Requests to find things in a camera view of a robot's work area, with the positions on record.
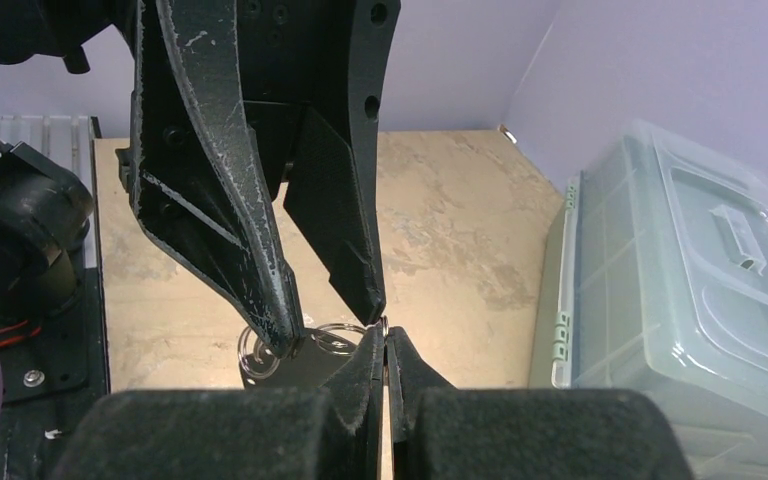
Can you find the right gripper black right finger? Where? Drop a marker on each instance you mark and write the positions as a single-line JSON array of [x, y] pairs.
[[442, 432]]

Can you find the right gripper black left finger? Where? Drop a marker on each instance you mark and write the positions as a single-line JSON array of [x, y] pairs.
[[327, 432]]

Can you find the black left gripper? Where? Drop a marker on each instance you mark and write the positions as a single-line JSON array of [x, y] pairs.
[[196, 185]]

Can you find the silver split keyring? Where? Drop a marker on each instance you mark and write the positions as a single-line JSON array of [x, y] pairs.
[[338, 338]]

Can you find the clear plastic storage box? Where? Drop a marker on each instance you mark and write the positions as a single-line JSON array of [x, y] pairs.
[[655, 279]]

